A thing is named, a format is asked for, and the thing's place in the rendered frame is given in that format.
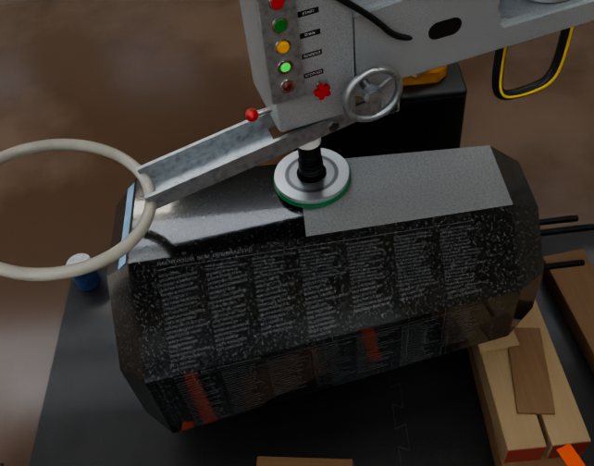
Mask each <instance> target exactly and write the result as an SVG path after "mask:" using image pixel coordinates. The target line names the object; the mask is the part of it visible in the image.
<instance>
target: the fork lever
mask: <svg viewBox="0 0 594 466"><path fill-rule="evenodd" d="M353 111H354V112H355V113H357V114H359V115H369V114H370V109H369V105H368V104H367V103H366V102H365V100H363V101H361V102H359V103H357V104H355V109H354V110H353ZM355 122H357V121H354V120H352V119H350V118H349V117H348V116H347V115H346V114H345V113H344V114H341V115H338V116H333V117H330V118H327V119H324V120H320V121H317V122H315V123H311V124H308V125H306V126H304V127H301V128H299V129H296V130H294V131H292V132H290V133H287V134H285V135H283V136H280V137H278V138H276V139H274V140H273V138H272V136H271V134H270V132H269V130H268V129H270V128H272V127H274V126H276V124H275V122H274V120H273V118H272V116H271V115H270V114H269V113H268V114H265V115H261V116H259V117H258V118H257V120H256V121H255V122H250V121H248V120H247V119H246V120H244V121H242V122H241V123H238V124H236V125H234V126H231V127H229V128H227V129H223V130H221V131H219V132H217V133H215V134H213V135H210V136H208V137H206V138H204V139H201V140H199V141H196V142H194V143H192V144H189V145H187V146H185V147H183V148H180V149H178V150H177V151H174V152H172V153H168V154H166V155H164V156H162V157H159V158H157V159H155V160H153V161H151V162H149V163H146V164H144V165H142V166H138V167H136V169H137V171H138V173H139V174H141V173H146V174H148V175H149V176H150V178H151V180H152V181H153V183H154V186H155V191H154V192H152V193H149V194H147V195H145V196H144V199H145V200H146V201H147V202H155V203H156V209H158V208H161V207H163V206H165V205H168V204H170V203H172V202H175V201H177V200H179V199H181V198H184V197H186V196H188V195H191V194H193V193H195V192H196V191H199V190H202V189H205V188H207V187H209V186H211V185H214V184H216V183H218V182H220V181H222V180H224V179H226V178H230V177H232V176H235V175H237V174H239V173H241V172H243V171H245V170H247V169H250V168H252V167H254V166H258V165H260V164H262V163H264V162H266V161H268V160H270V159H273V158H275V157H277V156H280V155H282V154H284V153H287V152H289V151H291V150H294V149H296V148H298V147H300V146H303V145H305V144H306V143H309V142H311V141H314V140H317V139H319V138H321V137H324V136H326V135H328V134H329V133H332V132H334V131H336V130H339V129H342V128H344V127H347V126H349V125H351V124H353V123H355Z"/></svg>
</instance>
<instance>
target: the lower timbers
mask: <svg viewBox="0 0 594 466"><path fill-rule="evenodd" d="M582 259H583V260H584V261H585V264H584V265H582V266H575V267H566V268H559V269H551V270H544V273H543V277H544V279H545V281H546V283H547V285H548V287H549V289H550V291H551V294H552V296H553V298H554V299H555V301H556V302H557V304H558V306H559V308H560V310H561V312H562V314H563V317H564V319H565V321H566V323H567V324H568V326H569V328H570V330H571V332H572V334H573V336H574V338H575V340H576V342H577V344H578V346H579V348H580V349H581V351H582V353H583V355H584V357H585V359H586V361H587V363H588V366H589V368H590V370H591V372H592V373H593V375H594V267H593V265H592V263H591V261H590V260H589V258H588V257H587V255H586V253H585V251H584V250H583V249H582V250H577V251H568V252H563V253H558V254H553V255H548V256H543V263H544V264H550V263H558V262H566V261H573V260H582ZM467 351H468V355H469V359H470V363H471V367H472V371H473V375H474V378H475V383H476V390H477V394H478V397H479V402H480V406H481V410H482V413H483V418H484V422H485V425H486V429H487V433H488V438H489V444H490V448H491V452H492V457H493V460H494V464H495V466H567V465H566V463H565V462H564V460H563V458H562V457H560V458H552V459H547V458H546V457H545V454H544V452H543V454H542V456H541V458H540V460H527V461H518V462H507V463H504V462H502V459H501V453H500V449H499V446H498V442H497V438H496V436H495V432H494V428H493V424H492V421H491V418H490V414H489V408H488V404H487V401H486V398H485V394H484V390H483V387H482V384H481V380H480V376H479V373H478V369H477V366H476V360H475V356H474V352H473V350H472V347H469V348H467Z"/></svg>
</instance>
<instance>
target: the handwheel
mask: <svg viewBox="0 0 594 466"><path fill-rule="evenodd" d="M376 74H385V75H389V77H388V78H387V79H385V80H384V81H383V82H382V83H380V84H379V85H378V86H377V85H376V84H371V83H370V82H369V81H368V79H367V78H368V77H370V76H373V75H376ZM393 82H395V91H394V94H393V96H392V98H391V99H390V101H389V102H388V103H387V104H386V105H385V106H384V107H383V108H381V109H380V110H378V111H377V104H379V103H380V102H381V101H382V99H383V96H384V94H383V91H384V90H385V89H386V88H387V87H389V86H390V85H391V84H392V83H393ZM358 84H360V86H361V87H362V89H356V88H355V87H356V86H357V85H358ZM402 87H403V86H402V78H401V76H400V74H399V73H398V72H397V71H396V70H395V69H393V68H391V67H387V66H376V67H370V68H368V69H365V70H363V71H362V72H360V73H359V74H357V75H356V76H355V77H354V78H353V79H352V80H351V81H350V82H349V84H348V85H347V87H346V89H345V91H344V93H343V96H342V107H343V111H344V113H345V114H346V115H347V117H349V118H350V119H352V120H354V121H357V122H371V121H374V120H377V119H380V118H382V117H383V116H385V115H386V114H387V113H389V112H390V111H391V110H392V109H393V108H394V106H395V105H396V104H397V103H398V102H399V100H400V98H401V95H402ZM351 95H355V96H361V97H363V98H364V100H365V102H366V103H367V104H368V105H369V109H370V114H369V115H359V114H357V113H355V112H354V111H353V110H352V109H351V106H350V99H351Z"/></svg>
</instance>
